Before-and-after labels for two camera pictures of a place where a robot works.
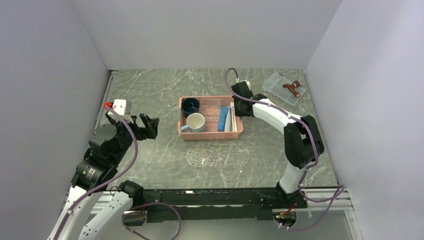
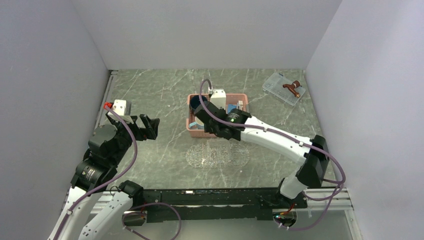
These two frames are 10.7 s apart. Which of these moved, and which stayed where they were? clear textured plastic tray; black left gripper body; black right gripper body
Moved: black right gripper body
Stayed: black left gripper body; clear textured plastic tray
